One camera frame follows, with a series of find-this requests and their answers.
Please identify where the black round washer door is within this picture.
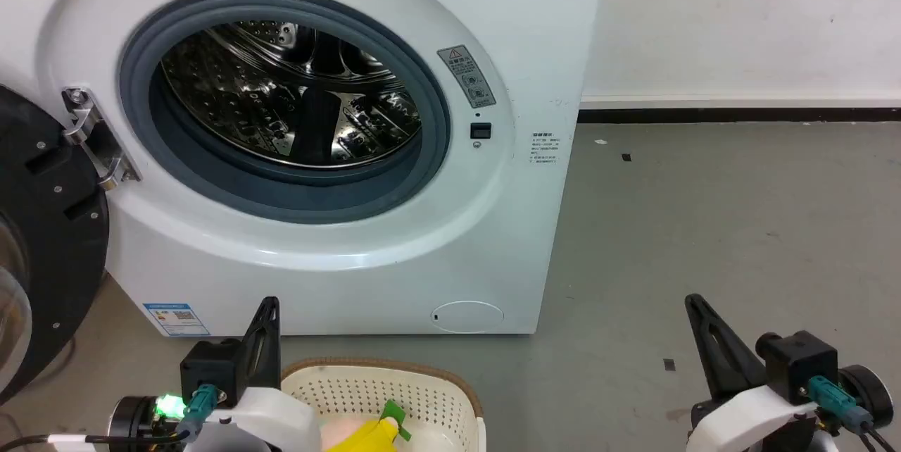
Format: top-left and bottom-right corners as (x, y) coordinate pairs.
(0, 84), (111, 405)

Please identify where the small printed text label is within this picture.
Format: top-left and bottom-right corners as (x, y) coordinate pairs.
(531, 131), (559, 165)

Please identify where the black wall baseboard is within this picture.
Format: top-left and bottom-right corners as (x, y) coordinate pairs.
(577, 108), (901, 123)

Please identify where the oval drain filter cover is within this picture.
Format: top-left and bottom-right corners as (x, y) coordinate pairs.
(430, 300), (505, 334)

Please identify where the stainless steel washing machine drum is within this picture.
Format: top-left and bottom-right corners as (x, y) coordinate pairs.
(160, 21), (422, 170)

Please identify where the metal door hinge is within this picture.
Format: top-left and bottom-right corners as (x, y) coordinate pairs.
(61, 87), (140, 192)

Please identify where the teal plug right gripper cable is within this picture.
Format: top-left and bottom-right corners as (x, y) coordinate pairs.
(807, 375), (901, 452)

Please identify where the grey rubber door gasket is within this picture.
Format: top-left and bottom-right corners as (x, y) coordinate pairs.
(118, 0), (452, 225)

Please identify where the grey warning sticker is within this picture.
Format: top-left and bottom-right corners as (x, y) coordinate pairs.
(437, 45), (497, 110)

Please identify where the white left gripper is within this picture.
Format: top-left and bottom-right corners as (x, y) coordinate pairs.
(189, 296), (323, 452)

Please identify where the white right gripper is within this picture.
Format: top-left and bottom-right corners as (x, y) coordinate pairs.
(683, 293), (823, 452)

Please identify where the white perforated laundry basket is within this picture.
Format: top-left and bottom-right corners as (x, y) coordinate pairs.
(280, 358), (486, 452)

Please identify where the blue energy label sticker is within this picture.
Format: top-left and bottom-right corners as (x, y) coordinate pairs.
(143, 303), (211, 337)

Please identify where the white front-load washing machine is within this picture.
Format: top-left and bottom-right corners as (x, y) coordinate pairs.
(0, 0), (609, 337)

